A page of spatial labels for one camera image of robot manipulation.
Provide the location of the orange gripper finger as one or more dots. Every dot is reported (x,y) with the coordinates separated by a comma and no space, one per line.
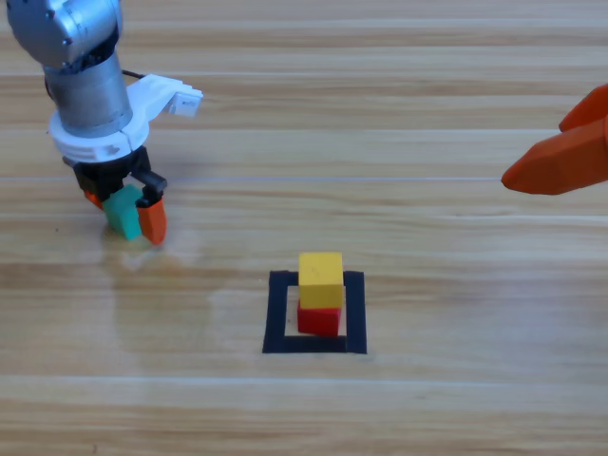
(560,164)
(591,111)

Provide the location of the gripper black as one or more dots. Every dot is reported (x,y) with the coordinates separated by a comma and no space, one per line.
(109,173)

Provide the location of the green wooden block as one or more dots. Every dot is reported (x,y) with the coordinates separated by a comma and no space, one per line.
(121,214)

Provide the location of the yellow wooden block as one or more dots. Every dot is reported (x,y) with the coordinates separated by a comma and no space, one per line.
(320,280)

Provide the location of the red wooden block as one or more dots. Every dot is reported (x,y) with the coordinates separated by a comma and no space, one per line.
(318,323)

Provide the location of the black tape square outline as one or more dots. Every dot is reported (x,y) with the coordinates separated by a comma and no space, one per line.
(356,313)

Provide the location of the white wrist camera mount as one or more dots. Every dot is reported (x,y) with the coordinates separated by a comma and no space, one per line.
(95,147)

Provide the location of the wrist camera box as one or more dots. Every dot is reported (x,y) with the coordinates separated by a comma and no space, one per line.
(187,104)

